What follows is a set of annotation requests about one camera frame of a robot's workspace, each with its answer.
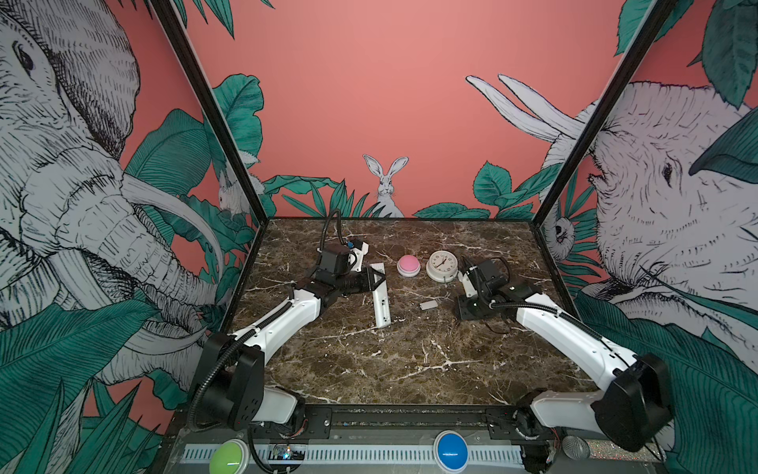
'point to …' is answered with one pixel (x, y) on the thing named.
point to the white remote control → (381, 308)
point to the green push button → (230, 456)
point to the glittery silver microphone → (581, 448)
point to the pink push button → (409, 266)
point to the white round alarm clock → (441, 267)
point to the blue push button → (451, 451)
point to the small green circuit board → (282, 452)
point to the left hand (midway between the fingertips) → (385, 273)
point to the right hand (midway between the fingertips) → (455, 305)
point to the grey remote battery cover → (427, 305)
